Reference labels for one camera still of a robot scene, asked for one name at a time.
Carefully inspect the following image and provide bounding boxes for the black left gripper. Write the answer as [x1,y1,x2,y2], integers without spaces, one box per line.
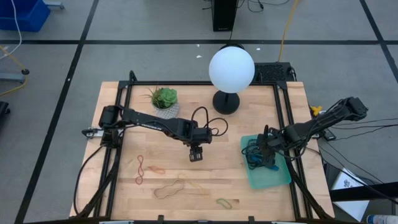
[182,134,214,162]

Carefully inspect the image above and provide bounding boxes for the rubber bands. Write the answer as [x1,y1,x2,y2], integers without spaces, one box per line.
[241,139,265,170]

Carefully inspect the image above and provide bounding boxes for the orange rubber band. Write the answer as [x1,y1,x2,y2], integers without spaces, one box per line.
[147,164,167,175]

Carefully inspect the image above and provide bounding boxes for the red rubber band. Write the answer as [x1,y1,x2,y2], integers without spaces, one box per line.
[135,154,146,186]

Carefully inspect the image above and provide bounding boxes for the teal plastic bin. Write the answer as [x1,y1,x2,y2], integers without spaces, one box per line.
[240,133,292,190]

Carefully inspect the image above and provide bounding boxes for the potted succulent patterned pot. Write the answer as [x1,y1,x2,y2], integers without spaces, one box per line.
[143,86,180,120]

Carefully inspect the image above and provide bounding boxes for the black perforated box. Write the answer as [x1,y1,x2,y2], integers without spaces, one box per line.
[253,62,295,84]

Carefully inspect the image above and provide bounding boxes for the white globe table lamp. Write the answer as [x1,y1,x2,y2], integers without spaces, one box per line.
[208,43,256,115]

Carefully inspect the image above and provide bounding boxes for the white paper sheet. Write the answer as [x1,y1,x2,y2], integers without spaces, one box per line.
[330,167,370,222]

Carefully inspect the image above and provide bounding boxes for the black beam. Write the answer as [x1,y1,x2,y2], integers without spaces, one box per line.
[328,181,398,202]

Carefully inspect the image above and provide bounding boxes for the white spray can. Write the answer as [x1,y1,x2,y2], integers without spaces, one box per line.
[366,213,398,224]

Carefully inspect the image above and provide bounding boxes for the black tower case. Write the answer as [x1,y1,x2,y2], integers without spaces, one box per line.
[212,0,239,32]

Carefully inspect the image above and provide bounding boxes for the grey stand foot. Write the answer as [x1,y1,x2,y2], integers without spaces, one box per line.
[0,72,26,84]
[43,1,65,10]

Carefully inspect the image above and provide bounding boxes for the blue plastic crate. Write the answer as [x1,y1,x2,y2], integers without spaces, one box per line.
[0,0,52,33]

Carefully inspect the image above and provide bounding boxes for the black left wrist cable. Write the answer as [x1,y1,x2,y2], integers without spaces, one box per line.
[190,106,229,138]

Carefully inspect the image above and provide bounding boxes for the yellow hanging cable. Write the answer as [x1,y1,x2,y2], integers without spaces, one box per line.
[277,0,300,62]

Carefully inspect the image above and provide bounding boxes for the yellow floor cable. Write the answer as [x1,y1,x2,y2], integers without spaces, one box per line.
[0,45,29,96]

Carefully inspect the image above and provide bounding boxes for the white floor cable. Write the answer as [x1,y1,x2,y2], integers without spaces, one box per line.
[0,0,23,60]

